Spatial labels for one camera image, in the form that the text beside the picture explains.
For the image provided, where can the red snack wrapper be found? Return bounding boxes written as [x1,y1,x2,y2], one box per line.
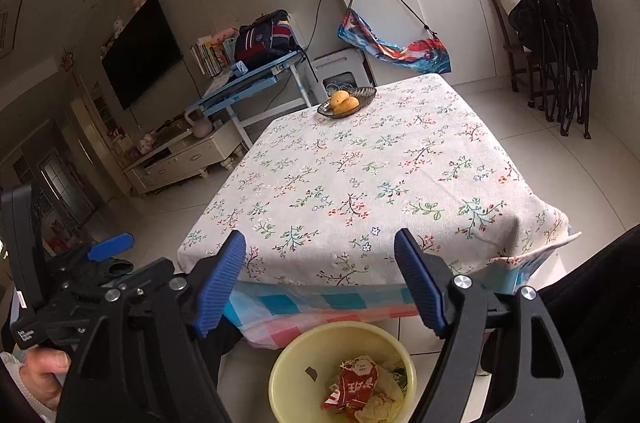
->
[322,355,378,413]

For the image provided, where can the yellow trash bin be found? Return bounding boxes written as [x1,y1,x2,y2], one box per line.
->
[269,321,416,423]

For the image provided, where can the person's left hand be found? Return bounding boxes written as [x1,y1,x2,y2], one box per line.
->
[20,347,70,411]

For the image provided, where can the white tv cabinet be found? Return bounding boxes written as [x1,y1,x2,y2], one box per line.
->
[124,121,242,195]

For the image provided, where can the white plastic bag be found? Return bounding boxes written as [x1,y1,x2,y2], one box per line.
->
[355,365,407,423]

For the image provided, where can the floral tablecloth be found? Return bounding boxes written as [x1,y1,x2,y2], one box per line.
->
[177,74,575,287]

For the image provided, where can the white ceramic jug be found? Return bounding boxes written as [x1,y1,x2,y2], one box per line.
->
[184,105,214,139]

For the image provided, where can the yellow fruit front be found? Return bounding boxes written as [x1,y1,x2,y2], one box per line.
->
[332,95,360,116]

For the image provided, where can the yellow fruit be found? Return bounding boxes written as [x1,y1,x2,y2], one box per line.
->
[330,90,350,110]
[332,95,360,116]

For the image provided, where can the dark fruit plate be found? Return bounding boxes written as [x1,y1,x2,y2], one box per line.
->
[317,87,376,119]

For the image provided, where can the yellow fruit back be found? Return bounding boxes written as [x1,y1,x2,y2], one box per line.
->
[330,90,350,110]

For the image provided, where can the black television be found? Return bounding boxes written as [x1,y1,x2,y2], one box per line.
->
[102,0,183,109]

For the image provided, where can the blue study desk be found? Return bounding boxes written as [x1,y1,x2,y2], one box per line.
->
[184,48,314,149]

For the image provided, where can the row of books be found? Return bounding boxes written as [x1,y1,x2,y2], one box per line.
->
[190,35,236,79]

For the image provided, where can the colourful hanging bag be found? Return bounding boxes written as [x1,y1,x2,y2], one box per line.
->
[337,8,451,74]

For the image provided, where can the white small appliance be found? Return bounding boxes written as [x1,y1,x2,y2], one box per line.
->
[310,48,375,102]

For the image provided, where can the dark backpack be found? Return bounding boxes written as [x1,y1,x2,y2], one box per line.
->
[234,9,299,71]

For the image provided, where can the black folded chairs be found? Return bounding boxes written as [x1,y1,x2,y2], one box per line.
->
[509,0,599,139]

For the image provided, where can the wooden chair with bag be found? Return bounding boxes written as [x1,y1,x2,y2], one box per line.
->
[480,0,538,108]

